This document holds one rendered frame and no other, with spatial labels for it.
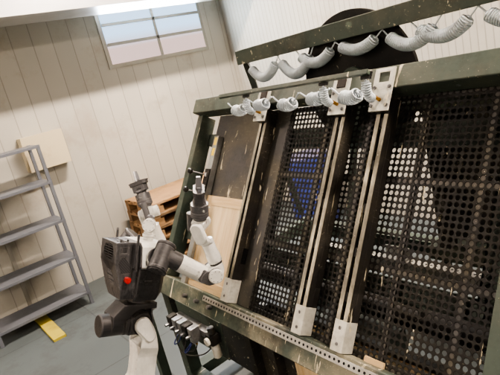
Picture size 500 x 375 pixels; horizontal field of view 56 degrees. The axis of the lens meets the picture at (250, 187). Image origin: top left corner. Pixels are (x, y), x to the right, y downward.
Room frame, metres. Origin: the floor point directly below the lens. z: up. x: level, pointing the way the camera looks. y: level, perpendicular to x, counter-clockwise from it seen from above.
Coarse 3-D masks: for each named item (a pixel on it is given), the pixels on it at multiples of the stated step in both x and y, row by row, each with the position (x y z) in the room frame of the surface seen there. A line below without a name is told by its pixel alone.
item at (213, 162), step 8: (216, 136) 3.00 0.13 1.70; (216, 144) 2.96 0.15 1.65; (216, 152) 2.94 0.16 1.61; (216, 160) 2.94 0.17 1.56; (208, 168) 2.93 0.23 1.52; (216, 168) 2.93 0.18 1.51; (208, 184) 2.88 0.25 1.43; (208, 192) 2.87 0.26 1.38; (192, 240) 2.78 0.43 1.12; (192, 248) 2.75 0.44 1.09; (192, 256) 2.74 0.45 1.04; (184, 280) 2.69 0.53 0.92
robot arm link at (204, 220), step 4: (188, 212) 2.20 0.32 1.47; (208, 212) 2.17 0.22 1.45; (188, 216) 2.18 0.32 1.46; (192, 216) 2.15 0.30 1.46; (196, 216) 2.14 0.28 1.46; (200, 216) 2.14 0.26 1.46; (204, 216) 2.14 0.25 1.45; (208, 216) 2.17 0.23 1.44; (188, 220) 2.19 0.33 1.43; (192, 220) 2.18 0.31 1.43; (196, 220) 2.16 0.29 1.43; (200, 220) 2.15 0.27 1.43; (204, 220) 2.16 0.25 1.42; (208, 220) 2.21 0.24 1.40; (188, 224) 2.19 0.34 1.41; (192, 224) 2.17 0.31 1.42; (200, 224) 2.15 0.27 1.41; (204, 224) 2.15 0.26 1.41; (208, 224) 2.21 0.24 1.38; (188, 228) 2.20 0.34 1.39; (204, 228) 2.15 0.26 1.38
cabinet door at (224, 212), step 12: (216, 204) 2.76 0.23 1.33; (228, 204) 2.65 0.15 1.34; (240, 204) 2.56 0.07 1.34; (216, 216) 2.72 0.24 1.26; (228, 216) 2.61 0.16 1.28; (216, 228) 2.67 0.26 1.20; (228, 228) 2.57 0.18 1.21; (216, 240) 2.62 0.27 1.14; (228, 240) 2.53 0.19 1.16; (204, 252) 2.67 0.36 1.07; (228, 252) 2.49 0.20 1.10; (204, 264) 2.63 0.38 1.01; (204, 288) 2.54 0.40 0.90; (216, 288) 2.45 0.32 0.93
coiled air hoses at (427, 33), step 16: (496, 16) 2.00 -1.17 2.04; (384, 32) 2.49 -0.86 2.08; (416, 32) 2.31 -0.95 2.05; (432, 32) 2.24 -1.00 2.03; (448, 32) 2.17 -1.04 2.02; (464, 32) 2.15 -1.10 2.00; (352, 48) 2.70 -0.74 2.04; (368, 48) 2.55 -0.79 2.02; (400, 48) 2.39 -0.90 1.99; (416, 48) 2.33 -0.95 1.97; (272, 64) 3.18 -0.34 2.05; (288, 64) 3.10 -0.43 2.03; (304, 64) 2.93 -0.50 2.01; (320, 64) 2.84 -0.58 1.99
